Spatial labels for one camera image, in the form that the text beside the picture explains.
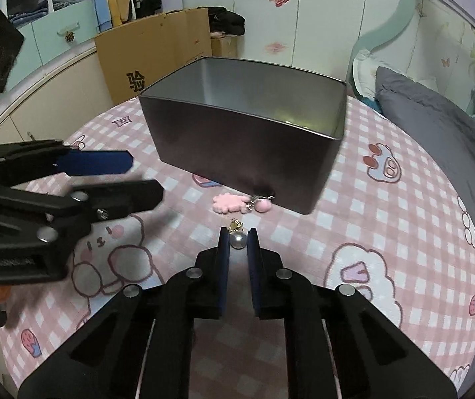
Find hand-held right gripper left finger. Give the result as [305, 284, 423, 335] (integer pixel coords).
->
[17, 227, 231, 399]

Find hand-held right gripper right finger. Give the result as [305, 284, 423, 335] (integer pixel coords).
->
[246, 227, 459, 399]

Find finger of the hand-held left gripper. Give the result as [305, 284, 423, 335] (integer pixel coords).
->
[0, 179, 166, 288]
[0, 139, 135, 186]

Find pearl earring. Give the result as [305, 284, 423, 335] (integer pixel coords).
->
[228, 218, 247, 251]

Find grey metal tin box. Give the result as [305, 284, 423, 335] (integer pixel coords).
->
[137, 56, 348, 216]

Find mint green wardrobe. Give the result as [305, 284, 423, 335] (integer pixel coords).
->
[0, 0, 102, 93]

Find folded blue jeans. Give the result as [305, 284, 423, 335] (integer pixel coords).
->
[8, 2, 50, 24]

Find large cardboard box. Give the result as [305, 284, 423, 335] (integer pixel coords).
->
[94, 7, 214, 107]

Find pink checked bed sheet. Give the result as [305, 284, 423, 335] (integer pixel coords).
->
[0, 90, 475, 399]

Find small cardboard box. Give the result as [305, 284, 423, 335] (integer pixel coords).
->
[209, 33, 245, 60]

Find black clothes pile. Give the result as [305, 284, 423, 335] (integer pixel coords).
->
[207, 6, 247, 37]

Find white pillow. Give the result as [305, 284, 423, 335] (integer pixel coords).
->
[351, 48, 383, 111]

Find mint green headboard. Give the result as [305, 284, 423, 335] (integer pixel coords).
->
[347, 0, 419, 99]

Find pink charm keychain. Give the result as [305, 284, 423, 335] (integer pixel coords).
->
[212, 193, 276, 216]

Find white curved bed frame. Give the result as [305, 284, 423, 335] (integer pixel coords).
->
[0, 45, 114, 152]

